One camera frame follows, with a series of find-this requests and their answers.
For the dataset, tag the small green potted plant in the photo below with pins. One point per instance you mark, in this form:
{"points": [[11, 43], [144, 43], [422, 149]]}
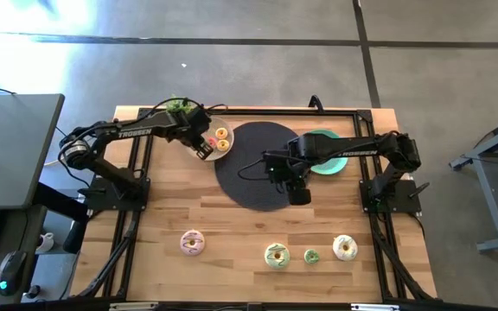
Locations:
{"points": [[177, 105]]}

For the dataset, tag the large green donut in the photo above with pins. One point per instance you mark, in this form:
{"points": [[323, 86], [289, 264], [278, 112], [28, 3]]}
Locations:
{"points": [[270, 260]]}

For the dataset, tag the beige round plate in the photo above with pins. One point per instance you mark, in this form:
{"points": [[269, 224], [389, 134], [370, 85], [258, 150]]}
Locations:
{"points": [[225, 127]]}

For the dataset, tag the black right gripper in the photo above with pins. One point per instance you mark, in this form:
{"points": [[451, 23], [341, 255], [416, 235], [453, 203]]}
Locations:
{"points": [[296, 185]]}

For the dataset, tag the teal round plate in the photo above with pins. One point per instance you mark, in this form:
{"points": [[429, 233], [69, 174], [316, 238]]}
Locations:
{"points": [[333, 166]]}

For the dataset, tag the large white donut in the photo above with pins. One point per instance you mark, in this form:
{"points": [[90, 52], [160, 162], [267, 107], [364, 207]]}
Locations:
{"points": [[339, 254]]}

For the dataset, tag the large pink donut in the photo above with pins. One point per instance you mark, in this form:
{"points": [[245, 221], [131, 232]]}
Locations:
{"points": [[185, 247]]}

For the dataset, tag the black desk support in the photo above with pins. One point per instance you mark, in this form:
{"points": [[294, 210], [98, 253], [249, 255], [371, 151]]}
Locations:
{"points": [[59, 203]]}

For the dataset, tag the white cup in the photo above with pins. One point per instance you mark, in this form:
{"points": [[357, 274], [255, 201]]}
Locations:
{"points": [[45, 243]]}

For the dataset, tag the black round placemat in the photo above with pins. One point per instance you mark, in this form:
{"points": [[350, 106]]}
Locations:
{"points": [[249, 142]]}

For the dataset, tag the black computer mouse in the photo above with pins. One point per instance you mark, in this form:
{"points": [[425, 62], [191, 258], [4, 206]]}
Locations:
{"points": [[11, 270]]}

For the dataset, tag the small yellow donut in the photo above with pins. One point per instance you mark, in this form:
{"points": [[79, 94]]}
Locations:
{"points": [[218, 136], [219, 148]]}

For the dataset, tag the black aluminium frame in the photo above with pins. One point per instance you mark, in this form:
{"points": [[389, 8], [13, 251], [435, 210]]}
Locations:
{"points": [[253, 112]]}

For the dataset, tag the small green donut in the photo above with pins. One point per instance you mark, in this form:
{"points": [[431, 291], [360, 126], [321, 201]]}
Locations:
{"points": [[308, 259]]}

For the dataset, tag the silver metal bracket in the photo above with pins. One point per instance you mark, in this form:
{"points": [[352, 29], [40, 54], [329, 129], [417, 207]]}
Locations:
{"points": [[374, 307], [133, 306]]}

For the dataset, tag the grey desk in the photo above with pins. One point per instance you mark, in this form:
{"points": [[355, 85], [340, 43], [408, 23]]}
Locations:
{"points": [[11, 147]]}

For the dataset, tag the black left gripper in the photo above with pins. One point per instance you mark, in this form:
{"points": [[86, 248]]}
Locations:
{"points": [[193, 125]]}

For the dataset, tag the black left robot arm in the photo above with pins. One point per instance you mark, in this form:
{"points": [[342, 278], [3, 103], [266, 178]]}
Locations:
{"points": [[136, 131]]}

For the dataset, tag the small red donut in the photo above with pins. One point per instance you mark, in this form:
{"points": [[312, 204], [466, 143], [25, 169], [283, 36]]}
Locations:
{"points": [[213, 141]]}

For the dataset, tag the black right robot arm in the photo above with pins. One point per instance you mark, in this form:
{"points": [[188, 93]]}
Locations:
{"points": [[353, 147]]}

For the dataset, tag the black curved bracket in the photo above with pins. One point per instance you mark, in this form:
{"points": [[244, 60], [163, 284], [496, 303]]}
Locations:
{"points": [[316, 103]]}

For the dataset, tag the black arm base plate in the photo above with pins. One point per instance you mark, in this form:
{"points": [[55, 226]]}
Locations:
{"points": [[102, 201], [400, 203]]}

